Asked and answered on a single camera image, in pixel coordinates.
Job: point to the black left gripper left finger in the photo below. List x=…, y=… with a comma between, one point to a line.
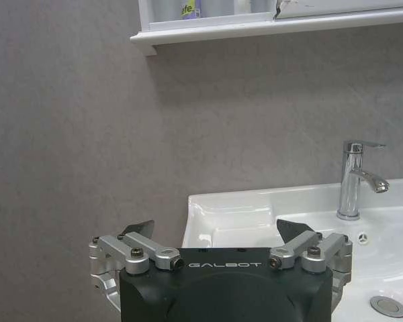
x=134, y=246

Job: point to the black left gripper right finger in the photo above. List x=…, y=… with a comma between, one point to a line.
x=305, y=245

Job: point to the white ceramic washbasin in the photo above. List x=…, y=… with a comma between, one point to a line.
x=289, y=214

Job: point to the chrome overflow hole cover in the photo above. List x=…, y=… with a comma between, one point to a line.
x=364, y=237

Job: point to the chrome faucet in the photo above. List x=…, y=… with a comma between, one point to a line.
x=356, y=181

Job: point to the chrome sink drain stopper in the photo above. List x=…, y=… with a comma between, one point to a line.
x=388, y=306

